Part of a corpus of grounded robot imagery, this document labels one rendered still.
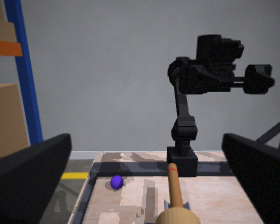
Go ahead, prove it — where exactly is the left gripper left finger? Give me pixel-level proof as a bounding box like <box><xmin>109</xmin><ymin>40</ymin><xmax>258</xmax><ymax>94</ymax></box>
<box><xmin>0</xmin><ymin>133</ymin><xmax>72</xmax><ymax>224</ymax></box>

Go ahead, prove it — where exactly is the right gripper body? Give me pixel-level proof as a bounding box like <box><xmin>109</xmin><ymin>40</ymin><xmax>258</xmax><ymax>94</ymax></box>
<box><xmin>179</xmin><ymin>64</ymin><xmax>272</xmax><ymax>95</ymax></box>

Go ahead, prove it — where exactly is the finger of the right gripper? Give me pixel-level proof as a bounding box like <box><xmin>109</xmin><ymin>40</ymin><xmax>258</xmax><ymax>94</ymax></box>
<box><xmin>249</xmin><ymin>65</ymin><xmax>275</xmax><ymax>94</ymax></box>
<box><xmin>188</xmin><ymin>65</ymin><xmax>221</xmax><ymax>94</ymax></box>

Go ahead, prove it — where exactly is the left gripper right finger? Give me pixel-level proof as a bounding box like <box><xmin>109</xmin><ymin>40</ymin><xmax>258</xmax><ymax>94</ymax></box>
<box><xmin>221</xmin><ymin>133</ymin><xmax>280</xmax><ymax>224</ymax></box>

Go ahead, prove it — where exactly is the small purple ball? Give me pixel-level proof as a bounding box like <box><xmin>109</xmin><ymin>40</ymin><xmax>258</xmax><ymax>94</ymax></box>
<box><xmin>110</xmin><ymin>175</ymin><xmax>124</xmax><ymax>190</ymax></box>

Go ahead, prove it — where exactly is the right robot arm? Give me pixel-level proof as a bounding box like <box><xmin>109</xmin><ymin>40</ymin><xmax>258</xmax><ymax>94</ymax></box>
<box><xmin>168</xmin><ymin>34</ymin><xmax>244</xmax><ymax>156</ymax></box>

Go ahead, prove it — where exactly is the tan paper roll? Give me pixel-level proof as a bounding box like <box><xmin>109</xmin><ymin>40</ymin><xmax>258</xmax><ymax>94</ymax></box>
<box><xmin>156</xmin><ymin>207</ymin><xmax>201</xmax><ymax>224</ymax></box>

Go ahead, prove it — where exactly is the brown wooden bar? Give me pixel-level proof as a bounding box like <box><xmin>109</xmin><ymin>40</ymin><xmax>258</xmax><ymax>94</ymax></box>
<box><xmin>167</xmin><ymin>163</ymin><xmax>184</xmax><ymax>208</ymax></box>

